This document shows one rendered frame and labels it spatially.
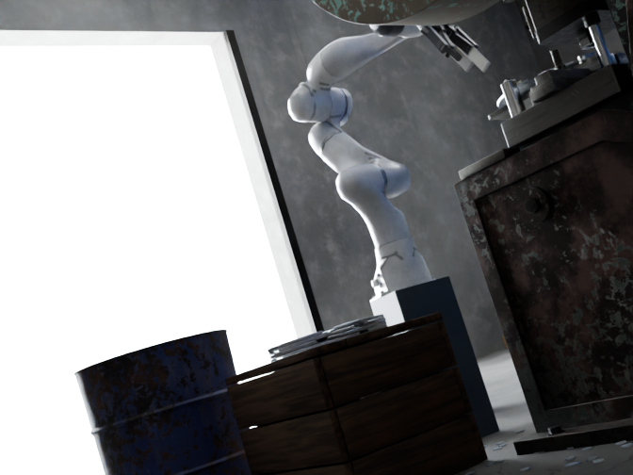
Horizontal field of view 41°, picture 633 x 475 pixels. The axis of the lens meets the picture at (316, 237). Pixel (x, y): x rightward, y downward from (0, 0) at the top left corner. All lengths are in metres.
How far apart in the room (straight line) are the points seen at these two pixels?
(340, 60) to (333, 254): 4.85
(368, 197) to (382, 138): 5.71
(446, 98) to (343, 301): 2.74
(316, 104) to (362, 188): 0.33
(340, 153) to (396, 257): 0.37
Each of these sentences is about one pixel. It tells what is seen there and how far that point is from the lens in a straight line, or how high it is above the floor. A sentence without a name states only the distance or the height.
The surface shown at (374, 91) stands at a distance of 8.33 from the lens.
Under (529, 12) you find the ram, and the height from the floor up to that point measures 0.94.
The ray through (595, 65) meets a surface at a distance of 2.00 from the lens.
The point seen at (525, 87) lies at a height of 0.78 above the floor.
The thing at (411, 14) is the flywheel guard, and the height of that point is 0.93.
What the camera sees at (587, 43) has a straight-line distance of 2.07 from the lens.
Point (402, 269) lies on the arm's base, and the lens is 2.44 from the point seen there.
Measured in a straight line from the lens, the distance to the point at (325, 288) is 7.16.
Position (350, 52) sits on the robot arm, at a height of 1.16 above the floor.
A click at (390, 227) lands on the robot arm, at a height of 0.63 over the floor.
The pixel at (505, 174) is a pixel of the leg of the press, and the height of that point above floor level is 0.59.
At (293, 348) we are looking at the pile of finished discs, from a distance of 1.92.
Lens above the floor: 0.30
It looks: 9 degrees up
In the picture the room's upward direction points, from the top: 17 degrees counter-clockwise
